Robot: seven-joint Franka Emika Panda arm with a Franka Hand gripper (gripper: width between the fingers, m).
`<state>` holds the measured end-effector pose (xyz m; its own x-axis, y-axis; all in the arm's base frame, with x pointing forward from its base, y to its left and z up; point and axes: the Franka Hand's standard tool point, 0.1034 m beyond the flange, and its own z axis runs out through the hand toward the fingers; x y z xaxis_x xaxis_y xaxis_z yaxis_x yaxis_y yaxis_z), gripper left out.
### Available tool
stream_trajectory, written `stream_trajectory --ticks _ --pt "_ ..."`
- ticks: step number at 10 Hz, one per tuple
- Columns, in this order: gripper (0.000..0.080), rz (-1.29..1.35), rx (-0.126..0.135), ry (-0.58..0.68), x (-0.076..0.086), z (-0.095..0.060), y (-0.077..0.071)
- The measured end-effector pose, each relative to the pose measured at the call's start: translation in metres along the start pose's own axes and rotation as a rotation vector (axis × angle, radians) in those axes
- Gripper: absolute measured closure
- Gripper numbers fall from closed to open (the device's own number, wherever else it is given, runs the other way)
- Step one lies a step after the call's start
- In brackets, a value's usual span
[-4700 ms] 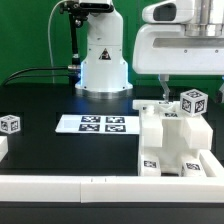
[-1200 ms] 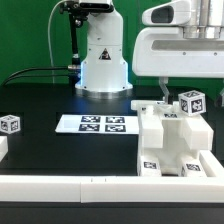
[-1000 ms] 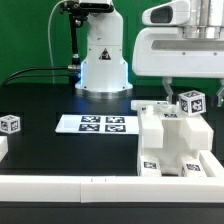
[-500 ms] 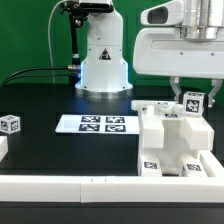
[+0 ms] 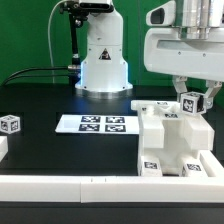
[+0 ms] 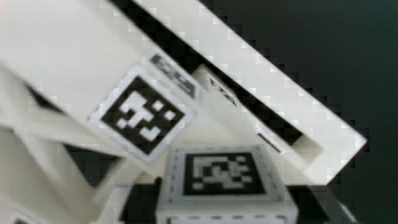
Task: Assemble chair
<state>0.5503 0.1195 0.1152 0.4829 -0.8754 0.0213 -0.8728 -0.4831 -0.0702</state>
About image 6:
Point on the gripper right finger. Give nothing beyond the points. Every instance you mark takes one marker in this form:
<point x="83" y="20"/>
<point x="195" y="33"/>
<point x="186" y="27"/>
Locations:
<point x="321" y="210"/>

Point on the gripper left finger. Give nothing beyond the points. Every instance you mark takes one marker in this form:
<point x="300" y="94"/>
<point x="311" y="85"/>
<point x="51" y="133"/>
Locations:
<point x="113" y="205"/>

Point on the small white tag cube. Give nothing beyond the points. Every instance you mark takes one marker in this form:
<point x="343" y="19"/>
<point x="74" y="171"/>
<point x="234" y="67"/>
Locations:
<point x="222" y="189"/>

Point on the white chair back piece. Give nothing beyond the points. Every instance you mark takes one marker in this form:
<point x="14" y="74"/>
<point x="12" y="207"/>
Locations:
<point x="131" y="79"/>

